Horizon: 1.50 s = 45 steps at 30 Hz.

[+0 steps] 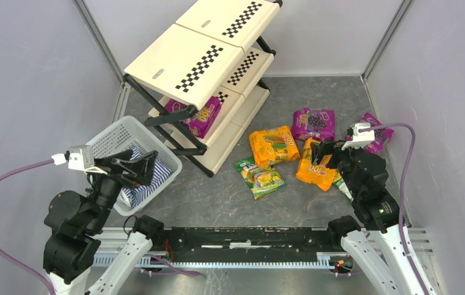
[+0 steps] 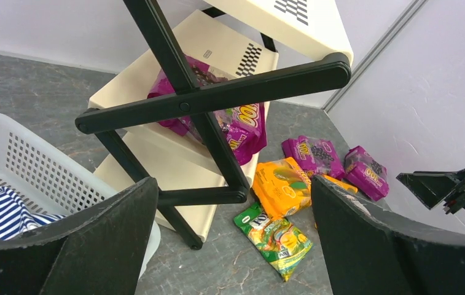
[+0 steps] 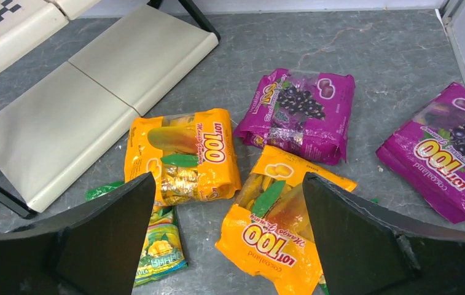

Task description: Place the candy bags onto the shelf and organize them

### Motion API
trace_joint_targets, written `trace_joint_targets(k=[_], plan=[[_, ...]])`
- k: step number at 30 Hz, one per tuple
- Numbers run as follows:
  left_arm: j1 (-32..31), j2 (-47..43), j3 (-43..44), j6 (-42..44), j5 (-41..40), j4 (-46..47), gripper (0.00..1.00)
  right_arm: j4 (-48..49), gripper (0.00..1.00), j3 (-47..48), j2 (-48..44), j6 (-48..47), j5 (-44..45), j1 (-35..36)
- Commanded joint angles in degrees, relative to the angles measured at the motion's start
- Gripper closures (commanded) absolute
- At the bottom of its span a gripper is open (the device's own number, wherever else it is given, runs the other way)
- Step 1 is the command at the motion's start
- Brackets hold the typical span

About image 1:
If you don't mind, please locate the orange candy bag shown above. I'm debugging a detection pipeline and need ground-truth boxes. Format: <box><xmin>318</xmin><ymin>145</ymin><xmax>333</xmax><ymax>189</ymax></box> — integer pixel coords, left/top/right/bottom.
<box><xmin>249</xmin><ymin>125</ymin><xmax>300</xmax><ymax>167</ymax></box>
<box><xmin>295</xmin><ymin>138</ymin><xmax>337</xmax><ymax>191</ymax></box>

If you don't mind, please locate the green candy bag back side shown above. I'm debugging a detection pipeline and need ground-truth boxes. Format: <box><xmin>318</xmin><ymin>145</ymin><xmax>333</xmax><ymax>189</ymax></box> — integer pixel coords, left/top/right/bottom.
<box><xmin>332</xmin><ymin>172</ymin><xmax>353</xmax><ymax>202</ymax></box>

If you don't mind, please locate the green yellow candy bag front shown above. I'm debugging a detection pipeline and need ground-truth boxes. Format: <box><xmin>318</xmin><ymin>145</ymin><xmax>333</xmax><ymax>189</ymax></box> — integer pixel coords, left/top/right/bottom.
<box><xmin>235</xmin><ymin>157</ymin><xmax>286</xmax><ymax>200</ymax></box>

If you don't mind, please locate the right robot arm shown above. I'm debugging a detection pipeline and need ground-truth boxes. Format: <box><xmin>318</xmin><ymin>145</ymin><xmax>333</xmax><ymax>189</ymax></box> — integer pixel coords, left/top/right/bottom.
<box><xmin>311</xmin><ymin>140</ymin><xmax>436</xmax><ymax>294</ymax></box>

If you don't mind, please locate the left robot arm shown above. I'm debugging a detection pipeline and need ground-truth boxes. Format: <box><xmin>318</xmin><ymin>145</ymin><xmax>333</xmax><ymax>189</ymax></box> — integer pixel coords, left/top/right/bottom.
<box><xmin>44</xmin><ymin>146</ymin><xmax>164</xmax><ymax>294</ymax></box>

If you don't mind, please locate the purple candy bag middle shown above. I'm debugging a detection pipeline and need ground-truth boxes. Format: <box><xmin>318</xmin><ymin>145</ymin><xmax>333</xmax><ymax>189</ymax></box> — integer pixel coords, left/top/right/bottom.
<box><xmin>291</xmin><ymin>108</ymin><xmax>335</xmax><ymax>141</ymax></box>

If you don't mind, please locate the purple candy bag right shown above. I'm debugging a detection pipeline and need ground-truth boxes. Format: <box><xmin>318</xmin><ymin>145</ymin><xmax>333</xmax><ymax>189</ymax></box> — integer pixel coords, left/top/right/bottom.
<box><xmin>359</xmin><ymin>112</ymin><xmax>394</xmax><ymax>155</ymax></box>

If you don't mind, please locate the purple candy bag on shelf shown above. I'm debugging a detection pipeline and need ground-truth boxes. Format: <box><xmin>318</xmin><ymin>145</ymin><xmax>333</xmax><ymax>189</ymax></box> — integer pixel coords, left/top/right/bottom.
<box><xmin>182</xmin><ymin>96</ymin><xmax>222</xmax><ymax>138</ymax></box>

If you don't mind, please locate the cream checkered three-tier shelf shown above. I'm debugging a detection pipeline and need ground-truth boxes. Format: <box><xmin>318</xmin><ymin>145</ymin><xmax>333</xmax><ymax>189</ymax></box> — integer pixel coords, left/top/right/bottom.
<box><xmin>123</xmin><ymin>1</ymin><xmax>283</xmax><ymax>177</ymax></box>

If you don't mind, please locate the blue striped cloth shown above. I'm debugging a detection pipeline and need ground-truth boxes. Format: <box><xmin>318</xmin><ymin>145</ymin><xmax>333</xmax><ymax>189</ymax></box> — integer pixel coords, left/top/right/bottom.
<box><xmin>117</xmin><ymin>145</ymin><xmax>173</xmax><ymax>211</ymax></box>

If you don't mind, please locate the white plastic mesh basket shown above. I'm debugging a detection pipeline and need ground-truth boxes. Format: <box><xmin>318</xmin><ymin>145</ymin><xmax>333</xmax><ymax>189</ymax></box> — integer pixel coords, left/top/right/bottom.
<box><xmin>87</xmin><ymin>116</ymin><xmax>182</xmax><ymax>216</ymax></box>

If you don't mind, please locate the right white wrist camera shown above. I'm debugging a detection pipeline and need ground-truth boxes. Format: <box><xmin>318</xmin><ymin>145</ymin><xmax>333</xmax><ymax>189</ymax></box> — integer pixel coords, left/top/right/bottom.
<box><xmin>342</xmin><ymin>122</ymin><xmax>375</xmax><ymax>150</ymax></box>

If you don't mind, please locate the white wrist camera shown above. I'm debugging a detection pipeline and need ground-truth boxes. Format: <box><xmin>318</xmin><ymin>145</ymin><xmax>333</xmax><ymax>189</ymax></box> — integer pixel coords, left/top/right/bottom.
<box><xmin>52</xmin><ymin>145</ymin><xmax>95</xmax><ymax>171</ymax></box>
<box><xmin>342</xmin><ymin>122</ymin><xmax>375</xmax><ymax>150</ymax></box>

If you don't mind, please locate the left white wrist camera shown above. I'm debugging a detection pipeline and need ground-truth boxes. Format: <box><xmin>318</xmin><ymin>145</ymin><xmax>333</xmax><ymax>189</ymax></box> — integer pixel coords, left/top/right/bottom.
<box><xmin>52</xmin><ymin>145</ymin><xmax>95</xmax><ymax>171</ymax></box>

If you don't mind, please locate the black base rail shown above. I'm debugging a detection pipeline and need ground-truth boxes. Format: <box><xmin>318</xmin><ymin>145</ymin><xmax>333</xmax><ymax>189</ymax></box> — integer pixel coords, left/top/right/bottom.
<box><xmin>151</xmin><ymin>227</ymin><xmax>345</xmax><ymax>263</ymax></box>

